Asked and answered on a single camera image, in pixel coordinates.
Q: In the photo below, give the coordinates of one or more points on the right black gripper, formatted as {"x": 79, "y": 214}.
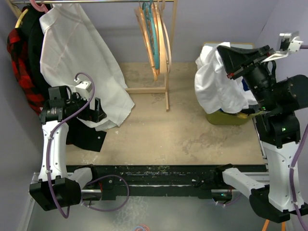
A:
{"x": 234, "y": 58}

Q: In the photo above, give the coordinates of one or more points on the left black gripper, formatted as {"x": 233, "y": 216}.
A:
{"x": 95, "y": 115}

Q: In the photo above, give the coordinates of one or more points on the white shirt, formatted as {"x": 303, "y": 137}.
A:
{"x": 72, "y": 44}
{"x": 214, "y": 91}

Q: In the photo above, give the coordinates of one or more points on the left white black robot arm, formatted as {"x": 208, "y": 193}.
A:
{"x": 61, "y": 118}

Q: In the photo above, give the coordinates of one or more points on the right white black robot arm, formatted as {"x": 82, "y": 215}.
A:
{"x": 279, "y": 133}

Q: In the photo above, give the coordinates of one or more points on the hanging black shirt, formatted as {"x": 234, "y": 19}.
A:
{"x": 79, "y": 134}

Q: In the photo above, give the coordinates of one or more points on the blue shirt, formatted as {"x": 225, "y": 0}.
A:
{"x": 245, "y": 86}

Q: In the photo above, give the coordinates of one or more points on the wooden hanger rightmost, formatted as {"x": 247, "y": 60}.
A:
{"x": 166, "y": 38}

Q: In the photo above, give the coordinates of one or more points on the wooden hanger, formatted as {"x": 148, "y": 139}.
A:
{"x": 166, "y": 38}
{"x": 142, "y": 24}
{"x": 161, "y": 42}

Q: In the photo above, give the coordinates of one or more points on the hanging white shirt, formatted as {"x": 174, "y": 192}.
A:
{"x": 72, "y": 44}

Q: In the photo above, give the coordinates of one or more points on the wooden hanger middle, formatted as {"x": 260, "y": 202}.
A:
{"x": 161, "y": 42}

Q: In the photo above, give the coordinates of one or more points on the teal hanger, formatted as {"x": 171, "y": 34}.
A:
{"x": 148, "y": 14}

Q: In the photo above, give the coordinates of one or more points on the wooden hanger leftmost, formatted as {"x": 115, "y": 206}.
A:
{"x": 142, "y": 24}

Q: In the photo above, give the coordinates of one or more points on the red black plaid shirt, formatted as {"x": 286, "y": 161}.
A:
{"x": 17, "y": 47}

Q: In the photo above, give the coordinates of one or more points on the pink hanger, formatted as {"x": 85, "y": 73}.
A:
{"x": 39, "y": 7}

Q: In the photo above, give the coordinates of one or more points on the yellow hanger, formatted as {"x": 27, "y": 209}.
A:
{"x": 19, "y": 21}

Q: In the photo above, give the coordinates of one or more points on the orange hanger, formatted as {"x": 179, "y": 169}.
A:
{"x": 272, "y": 226}

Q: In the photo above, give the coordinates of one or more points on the yellow black cloth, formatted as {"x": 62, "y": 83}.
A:
{"x": 242, "y": 115}

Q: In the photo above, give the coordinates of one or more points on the olive green laundry basket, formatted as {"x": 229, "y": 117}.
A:
{"x": 225, "y": 119}

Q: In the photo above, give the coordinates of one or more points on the wooden clothes rack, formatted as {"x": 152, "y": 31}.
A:
{"x": 165, "y": 88}

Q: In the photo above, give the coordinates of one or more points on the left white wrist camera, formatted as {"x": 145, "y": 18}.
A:
{"x": 83, "y": 88}

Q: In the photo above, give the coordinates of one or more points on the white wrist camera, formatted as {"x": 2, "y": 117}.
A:
{"x": 83, "y": 88}
{"x": 288, "y": 43}

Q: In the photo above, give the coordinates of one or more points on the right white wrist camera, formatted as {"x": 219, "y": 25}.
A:
{"x": 288, "y": 43}

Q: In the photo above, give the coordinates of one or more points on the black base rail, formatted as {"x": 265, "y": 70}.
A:
{"x": 158, "y": 180}

